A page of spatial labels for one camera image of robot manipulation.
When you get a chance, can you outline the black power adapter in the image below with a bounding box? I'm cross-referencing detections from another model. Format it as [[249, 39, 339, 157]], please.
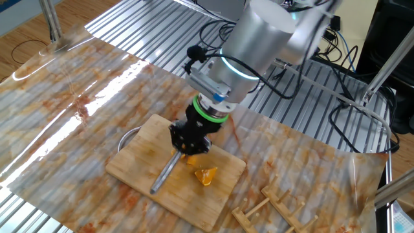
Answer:
[[329, 15, 342, 32]]

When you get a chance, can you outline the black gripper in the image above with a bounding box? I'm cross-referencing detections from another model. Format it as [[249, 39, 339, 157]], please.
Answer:
[[168, 105, 227, 156]]

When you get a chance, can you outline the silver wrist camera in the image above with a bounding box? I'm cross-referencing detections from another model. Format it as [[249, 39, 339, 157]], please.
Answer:
[[184, 66, 232, 103]]

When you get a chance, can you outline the wooden cutting board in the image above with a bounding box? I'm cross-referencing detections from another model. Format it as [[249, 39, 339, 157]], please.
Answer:
[[105, 113, 247, 232]]

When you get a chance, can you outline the clear plastic tube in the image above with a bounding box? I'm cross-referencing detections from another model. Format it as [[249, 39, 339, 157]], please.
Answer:
[[274, 61, 393, 145]]

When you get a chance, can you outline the black computer case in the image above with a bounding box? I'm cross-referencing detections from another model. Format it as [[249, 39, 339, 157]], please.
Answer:
[[355, 0, 414, 135]]

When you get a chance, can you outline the wooden peg rack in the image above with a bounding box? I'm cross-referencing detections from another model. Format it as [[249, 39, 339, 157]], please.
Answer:
[[231, 174, 320, 233]]

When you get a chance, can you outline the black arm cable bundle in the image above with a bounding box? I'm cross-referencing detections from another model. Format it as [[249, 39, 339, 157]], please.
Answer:
[[197, 19, 237, 51]]

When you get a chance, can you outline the black table cable loop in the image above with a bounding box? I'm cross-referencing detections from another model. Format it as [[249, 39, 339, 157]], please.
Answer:
[[328, 85, 401, 155]]

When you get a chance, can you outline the steel cleaver knife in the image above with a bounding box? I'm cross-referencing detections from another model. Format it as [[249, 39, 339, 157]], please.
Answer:
[[149, 149, 184, 195]]

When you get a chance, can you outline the black camera cable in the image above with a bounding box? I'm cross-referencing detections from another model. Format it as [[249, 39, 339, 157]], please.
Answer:
[[184, 0, 337, 100]]

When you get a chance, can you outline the marble pattern plastic mat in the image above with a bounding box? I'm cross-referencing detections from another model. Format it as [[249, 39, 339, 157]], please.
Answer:
[[0, 27, 389, 233]]

